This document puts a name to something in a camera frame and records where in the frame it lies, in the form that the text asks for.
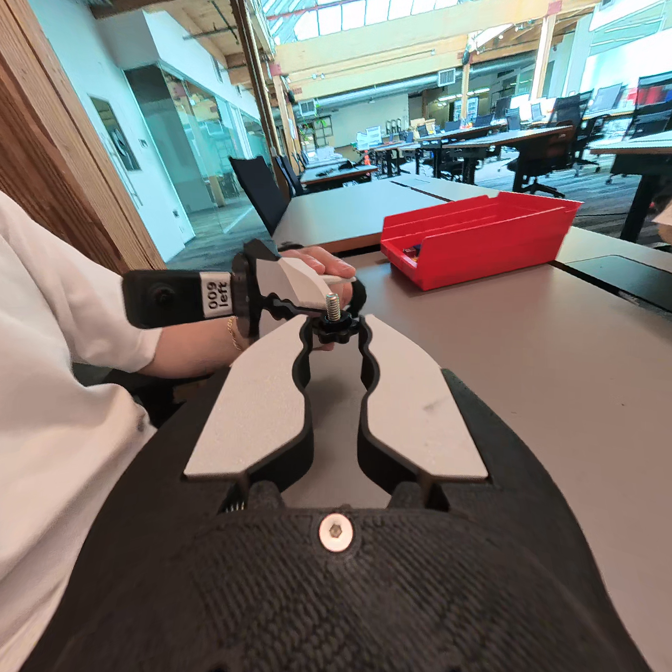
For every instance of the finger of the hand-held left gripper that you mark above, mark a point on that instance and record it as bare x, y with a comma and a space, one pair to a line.
294, 281

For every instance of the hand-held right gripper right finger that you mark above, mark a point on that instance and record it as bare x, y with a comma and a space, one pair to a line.
425, 420

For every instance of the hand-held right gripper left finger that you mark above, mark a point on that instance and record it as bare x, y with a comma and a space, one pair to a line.
247, 420

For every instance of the black knob with metal screw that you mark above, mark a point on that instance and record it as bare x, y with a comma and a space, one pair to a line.
336, 323

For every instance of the red plastic bin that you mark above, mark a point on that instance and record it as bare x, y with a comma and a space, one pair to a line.
494, 252

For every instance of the person's left forearm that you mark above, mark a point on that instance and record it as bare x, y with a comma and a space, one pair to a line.
189, 352

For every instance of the person's left hand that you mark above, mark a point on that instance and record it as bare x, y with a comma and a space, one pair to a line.
315, 260

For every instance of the grey desk with wooden edge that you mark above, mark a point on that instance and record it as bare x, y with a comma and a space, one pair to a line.
347, 215

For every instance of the wooden pillar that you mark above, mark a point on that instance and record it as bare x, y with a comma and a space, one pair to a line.
53, 137

